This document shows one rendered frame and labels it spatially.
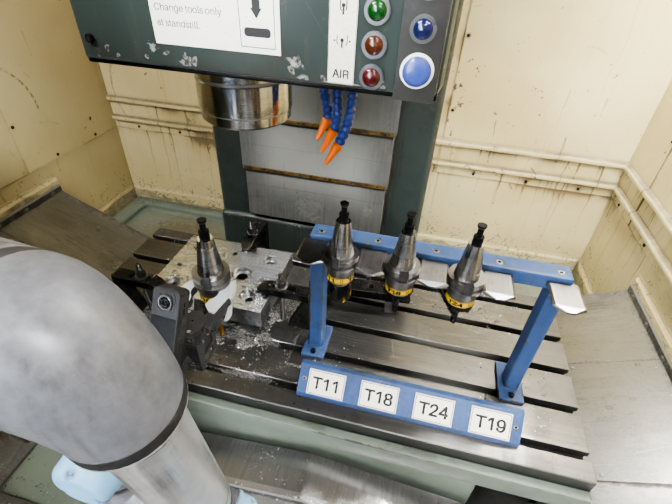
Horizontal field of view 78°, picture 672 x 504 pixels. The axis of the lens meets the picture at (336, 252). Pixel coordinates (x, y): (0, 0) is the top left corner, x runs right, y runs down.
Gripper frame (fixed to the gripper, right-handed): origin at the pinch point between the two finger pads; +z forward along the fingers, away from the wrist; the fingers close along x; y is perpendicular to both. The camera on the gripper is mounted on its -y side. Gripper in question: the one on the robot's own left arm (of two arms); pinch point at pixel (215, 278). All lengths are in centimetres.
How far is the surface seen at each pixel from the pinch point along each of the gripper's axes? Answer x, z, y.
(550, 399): 68, 12, 28
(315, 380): 18.4, 0.8, 24.3
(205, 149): -59, 102, 28
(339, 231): 20.3, 7.4, -9.5
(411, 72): 28.9, -2.1, -38.2
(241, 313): -2.3, 11.3, 21.0
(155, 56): -1.9, -1.1, -36.6
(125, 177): -101, 98, 46
